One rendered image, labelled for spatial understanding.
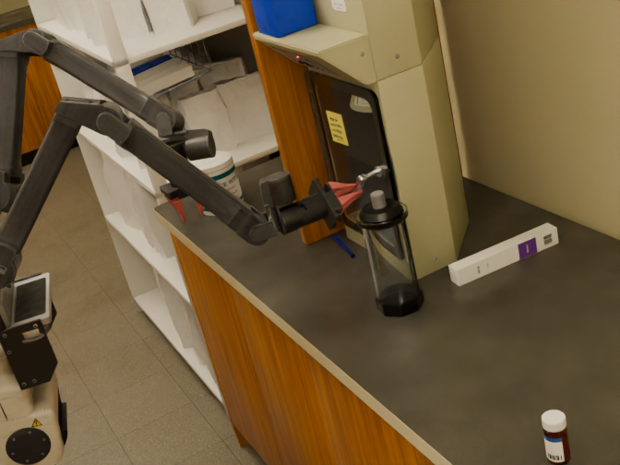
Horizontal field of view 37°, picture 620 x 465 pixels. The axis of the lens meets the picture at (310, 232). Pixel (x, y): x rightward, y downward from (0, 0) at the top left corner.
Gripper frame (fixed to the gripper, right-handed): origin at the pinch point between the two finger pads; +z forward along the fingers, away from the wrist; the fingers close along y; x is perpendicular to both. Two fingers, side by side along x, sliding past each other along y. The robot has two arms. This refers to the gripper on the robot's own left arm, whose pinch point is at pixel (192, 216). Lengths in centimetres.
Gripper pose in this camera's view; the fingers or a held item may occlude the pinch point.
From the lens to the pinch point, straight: 232.4
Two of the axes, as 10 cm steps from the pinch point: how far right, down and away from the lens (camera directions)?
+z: 2.1, 8.8, 4.2
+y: 8.6, -3.7, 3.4
